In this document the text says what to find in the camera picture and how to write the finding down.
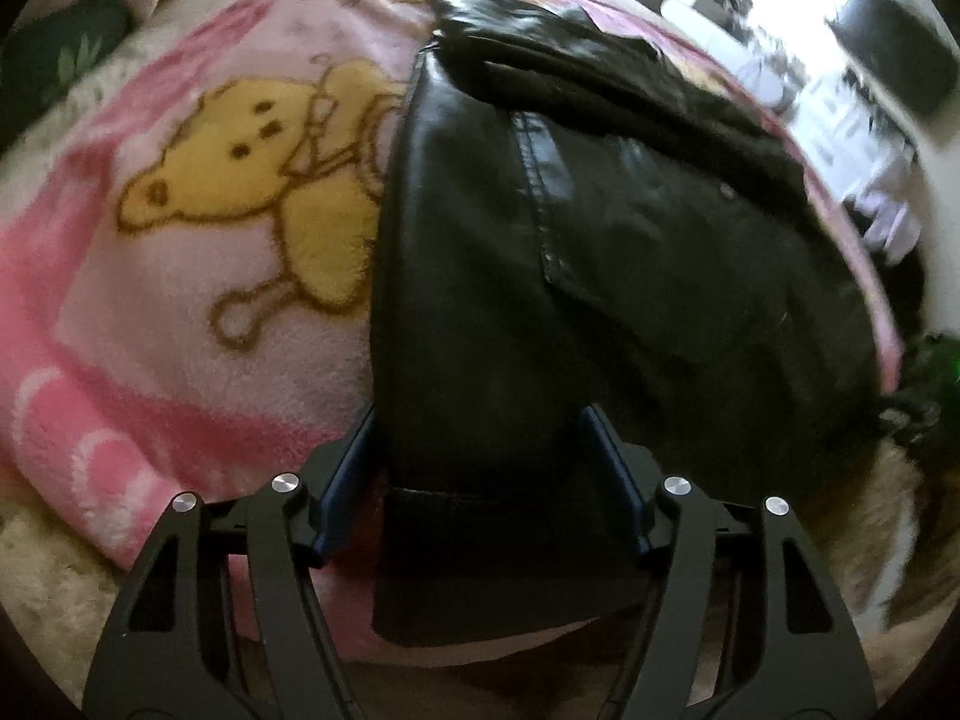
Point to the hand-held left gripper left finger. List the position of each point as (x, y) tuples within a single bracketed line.
[(351, 469)]

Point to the white crumpled cloth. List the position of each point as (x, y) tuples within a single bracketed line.
[(892, 217)]

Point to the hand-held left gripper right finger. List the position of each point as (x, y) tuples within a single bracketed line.
[(611, 472)]

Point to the green leaf-print cloth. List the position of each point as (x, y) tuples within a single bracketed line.
[(60, 60)]

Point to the black leather jacket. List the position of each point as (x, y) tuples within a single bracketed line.
[(525, 315)]

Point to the white drawer dresser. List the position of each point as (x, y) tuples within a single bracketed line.
[(855, 135)]

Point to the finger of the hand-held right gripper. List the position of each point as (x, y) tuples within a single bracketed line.
[(904, 412)]

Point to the black flat television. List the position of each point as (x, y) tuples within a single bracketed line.
[(892, 45)]

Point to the pink bear-print blanket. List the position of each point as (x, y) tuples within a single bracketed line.
[(150, 330)]

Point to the cream fluffy blanket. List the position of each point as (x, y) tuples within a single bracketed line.
[(45, 577)]

